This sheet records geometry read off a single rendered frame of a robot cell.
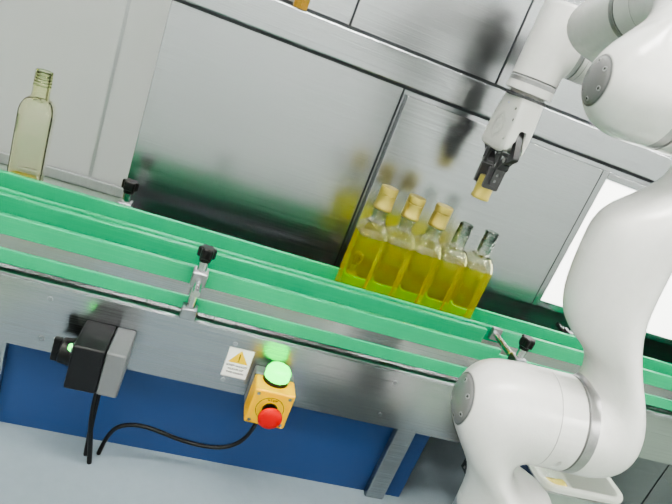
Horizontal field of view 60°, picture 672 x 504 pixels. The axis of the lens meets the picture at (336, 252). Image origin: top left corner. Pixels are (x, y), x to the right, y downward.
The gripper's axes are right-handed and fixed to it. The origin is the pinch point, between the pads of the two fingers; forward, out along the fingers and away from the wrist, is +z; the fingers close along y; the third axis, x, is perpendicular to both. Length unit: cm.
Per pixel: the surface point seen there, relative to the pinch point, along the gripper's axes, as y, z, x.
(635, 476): -15, 69, 90
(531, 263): -11.9, 16.8, 24.7
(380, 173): -11.9, 8.5, -16.4
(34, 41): -310, 57, -173
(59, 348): 21, 44, -63
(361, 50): -12.8, -12.4, -28.8
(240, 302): 13, 32, -38
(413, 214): 1.6, 11.2, -11.4
